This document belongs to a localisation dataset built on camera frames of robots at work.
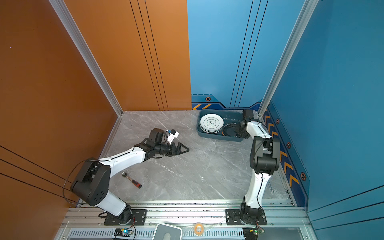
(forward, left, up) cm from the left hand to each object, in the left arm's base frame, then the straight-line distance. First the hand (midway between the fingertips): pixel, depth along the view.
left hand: (185, 150), depth 84 cm
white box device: (-37, +7, -8) cm, 39 cm away
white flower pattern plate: (+28, -17, -9) cm, 34 cm away
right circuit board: (-36, -35, -12) cm, 52 cm away
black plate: (+22, -29, -9) cm, 38 cm away
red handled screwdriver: (-15, +28, -13) cm, 34 cm away
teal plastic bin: (+39, -32, -12) cm, 52 cm away
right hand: (+19, -35, -7) cm, 40 cm away
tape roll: (-35, -8, -13) cm, 38 cm away
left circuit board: (-37, +28, -15) cm, 49 cm away
